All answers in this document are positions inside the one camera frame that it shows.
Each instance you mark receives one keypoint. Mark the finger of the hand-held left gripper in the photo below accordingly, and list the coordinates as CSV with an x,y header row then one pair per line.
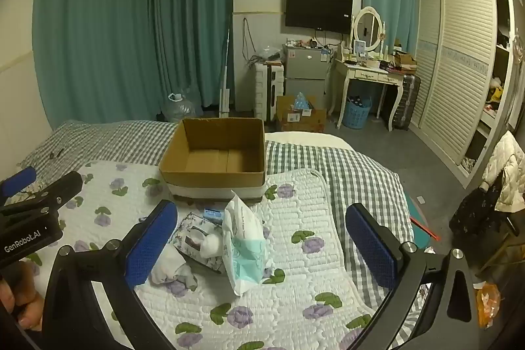
x,y
16,180
61,186

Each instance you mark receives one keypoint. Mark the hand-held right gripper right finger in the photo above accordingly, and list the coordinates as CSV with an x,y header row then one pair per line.
x,y
371,247

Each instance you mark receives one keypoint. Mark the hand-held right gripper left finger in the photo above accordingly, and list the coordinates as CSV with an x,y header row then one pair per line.
x,y
151,247

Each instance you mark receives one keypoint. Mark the white sock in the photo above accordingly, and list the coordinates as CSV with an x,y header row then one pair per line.
x,y
168,270

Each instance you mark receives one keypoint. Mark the white wipes packet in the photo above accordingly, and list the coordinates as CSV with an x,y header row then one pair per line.
x,y
242,251

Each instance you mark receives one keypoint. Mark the brown cardboard box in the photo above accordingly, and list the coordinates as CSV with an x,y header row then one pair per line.
x,y
213,180

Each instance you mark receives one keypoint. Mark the person's left hand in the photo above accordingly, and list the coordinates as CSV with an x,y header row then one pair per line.
x,y
24,292

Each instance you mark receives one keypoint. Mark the floral tissue pouch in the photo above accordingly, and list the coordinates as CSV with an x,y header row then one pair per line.
x,y
192,235

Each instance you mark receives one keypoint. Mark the small blue packet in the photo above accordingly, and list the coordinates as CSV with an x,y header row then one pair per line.
x,y
213,213

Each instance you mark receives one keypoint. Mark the grey checked bed sheet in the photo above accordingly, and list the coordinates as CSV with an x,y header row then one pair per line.
x,y
361,177

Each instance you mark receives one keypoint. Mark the floral quilted mat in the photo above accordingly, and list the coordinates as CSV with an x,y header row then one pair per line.
x,y
303,284

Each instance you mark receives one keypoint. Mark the black clothing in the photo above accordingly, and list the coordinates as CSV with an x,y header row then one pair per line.
x,y
475,214

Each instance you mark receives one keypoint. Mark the cream bedding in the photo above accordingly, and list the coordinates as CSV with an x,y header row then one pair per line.
x,y
303,139

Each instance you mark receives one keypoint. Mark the orange plastic bag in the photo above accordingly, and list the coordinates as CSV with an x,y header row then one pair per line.
x,y
488,303

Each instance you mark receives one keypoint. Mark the blue laundry basket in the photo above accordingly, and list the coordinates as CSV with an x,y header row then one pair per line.
x,y
356,114

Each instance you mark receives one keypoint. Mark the clear water jug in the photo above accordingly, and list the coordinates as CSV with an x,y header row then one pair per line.
x,y
178,108

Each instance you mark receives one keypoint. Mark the printed cardboard box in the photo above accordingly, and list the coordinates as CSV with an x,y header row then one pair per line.
x,y
301,122

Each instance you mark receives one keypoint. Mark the dark suitcase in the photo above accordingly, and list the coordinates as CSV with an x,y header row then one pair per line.
x,y
406,102

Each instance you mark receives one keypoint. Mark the white padded jacket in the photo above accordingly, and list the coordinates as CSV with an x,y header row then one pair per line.
x,y
508,173

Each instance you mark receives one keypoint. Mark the pale blue bag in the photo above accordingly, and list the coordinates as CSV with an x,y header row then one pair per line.
x,y
300,102

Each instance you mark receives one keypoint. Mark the white flat mop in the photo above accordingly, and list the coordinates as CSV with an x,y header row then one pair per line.
x,y
224,100

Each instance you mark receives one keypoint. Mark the wide teal curtain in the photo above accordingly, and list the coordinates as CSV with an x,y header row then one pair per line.
x,y
102,26

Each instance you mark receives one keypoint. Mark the white dressing table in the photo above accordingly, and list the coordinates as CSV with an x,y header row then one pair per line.
x,y
369,73

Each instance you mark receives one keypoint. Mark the white suitcase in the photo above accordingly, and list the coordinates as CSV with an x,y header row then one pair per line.
x,y
264,91

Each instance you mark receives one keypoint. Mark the grey small fridge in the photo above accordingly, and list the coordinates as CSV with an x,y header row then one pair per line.
x,y
307,67

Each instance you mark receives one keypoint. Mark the white slatted wardrobe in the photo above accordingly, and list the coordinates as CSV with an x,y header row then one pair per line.
x,y
459,67

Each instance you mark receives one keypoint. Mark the white oval mirror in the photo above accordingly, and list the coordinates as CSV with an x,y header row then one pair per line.
x,y
368,28

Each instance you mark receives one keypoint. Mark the small photo frame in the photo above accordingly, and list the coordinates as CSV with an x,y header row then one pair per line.
x,y
359,48

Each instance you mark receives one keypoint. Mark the black wall television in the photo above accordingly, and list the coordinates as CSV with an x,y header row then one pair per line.
x,y
318,9

